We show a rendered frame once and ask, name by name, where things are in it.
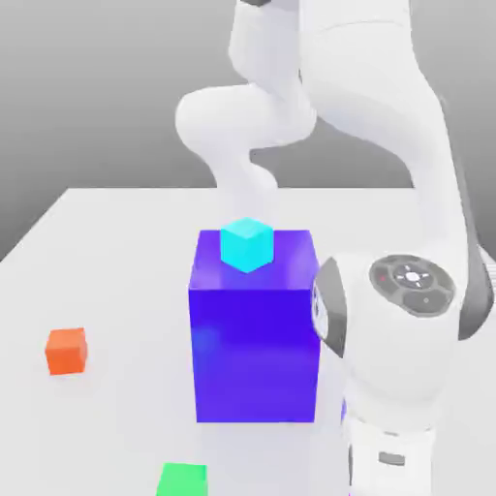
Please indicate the large blue box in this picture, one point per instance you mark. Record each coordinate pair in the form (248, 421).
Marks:
(252, 348)

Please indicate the small green cube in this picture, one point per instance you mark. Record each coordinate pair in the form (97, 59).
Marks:
(182, 480)

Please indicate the small cyan cube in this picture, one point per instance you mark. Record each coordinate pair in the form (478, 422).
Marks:
(246, 246)

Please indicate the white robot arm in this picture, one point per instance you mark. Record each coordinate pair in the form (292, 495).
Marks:
(387, 348)

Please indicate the small orange cube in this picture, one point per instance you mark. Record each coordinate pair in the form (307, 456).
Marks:
(66, 352)

